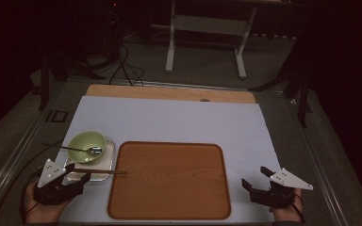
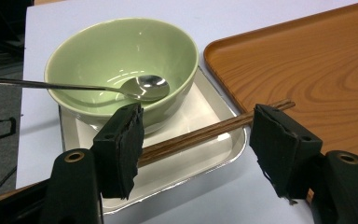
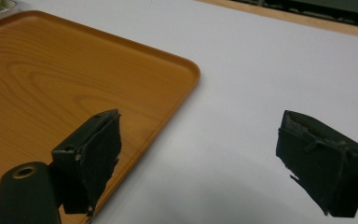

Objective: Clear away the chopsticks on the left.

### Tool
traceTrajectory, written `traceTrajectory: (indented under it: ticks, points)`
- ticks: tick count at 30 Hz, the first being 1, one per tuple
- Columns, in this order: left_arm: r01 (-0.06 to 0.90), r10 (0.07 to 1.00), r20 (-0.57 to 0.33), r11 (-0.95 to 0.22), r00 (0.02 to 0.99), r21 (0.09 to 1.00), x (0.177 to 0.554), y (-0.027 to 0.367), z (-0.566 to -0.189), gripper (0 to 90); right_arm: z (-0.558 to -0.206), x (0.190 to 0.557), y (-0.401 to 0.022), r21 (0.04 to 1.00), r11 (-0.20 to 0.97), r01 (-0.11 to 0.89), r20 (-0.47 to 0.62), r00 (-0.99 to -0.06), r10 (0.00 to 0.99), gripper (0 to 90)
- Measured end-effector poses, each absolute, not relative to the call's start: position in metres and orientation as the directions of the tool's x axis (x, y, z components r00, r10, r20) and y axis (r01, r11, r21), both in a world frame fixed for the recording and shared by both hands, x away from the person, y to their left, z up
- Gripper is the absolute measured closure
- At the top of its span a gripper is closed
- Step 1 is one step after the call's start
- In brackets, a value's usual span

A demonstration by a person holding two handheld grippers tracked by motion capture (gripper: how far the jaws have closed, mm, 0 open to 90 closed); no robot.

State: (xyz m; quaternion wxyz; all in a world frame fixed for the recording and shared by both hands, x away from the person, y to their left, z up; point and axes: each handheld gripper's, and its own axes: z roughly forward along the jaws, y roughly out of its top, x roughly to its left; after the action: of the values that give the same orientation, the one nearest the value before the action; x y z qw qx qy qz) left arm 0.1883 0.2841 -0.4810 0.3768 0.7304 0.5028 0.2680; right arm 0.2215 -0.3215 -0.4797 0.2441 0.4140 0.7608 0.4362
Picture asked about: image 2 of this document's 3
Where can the white rectangular tray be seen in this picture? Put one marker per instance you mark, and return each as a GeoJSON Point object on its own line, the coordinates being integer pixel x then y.
{"type": "Point", "coordinates": [183, 174]}

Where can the silver metal spoon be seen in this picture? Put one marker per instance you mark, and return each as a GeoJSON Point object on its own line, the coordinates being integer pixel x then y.
{"type": "Point", "coordinates": [149, 85]}

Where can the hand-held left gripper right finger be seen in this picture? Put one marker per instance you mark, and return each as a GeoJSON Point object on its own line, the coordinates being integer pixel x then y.
{"type": "Point", "coordinates": [279, 149]}

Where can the brown wood-grain tray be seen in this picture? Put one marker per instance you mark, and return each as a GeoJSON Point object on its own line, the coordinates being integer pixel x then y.
{"type": "Point", "coordinates": [307, 62]}

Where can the white table mat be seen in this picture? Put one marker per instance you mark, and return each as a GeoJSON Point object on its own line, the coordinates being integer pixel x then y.
{"type": "Point", "coordinates": [230, 18]}

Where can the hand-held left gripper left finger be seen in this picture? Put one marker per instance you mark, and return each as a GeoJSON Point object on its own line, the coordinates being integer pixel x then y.
{"type": "Point", "coordinates": [118, 155]}

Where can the brown wooden chopstick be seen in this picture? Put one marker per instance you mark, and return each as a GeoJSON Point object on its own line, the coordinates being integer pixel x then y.
{"type": "Point", "coordinates": [199, 137]}
{"type": "Point", "coordinates": [199, 131]}

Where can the green ceramic bowl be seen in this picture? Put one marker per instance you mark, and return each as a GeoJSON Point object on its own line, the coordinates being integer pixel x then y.
{"type": "Point", "coordinates": [115, 46]}

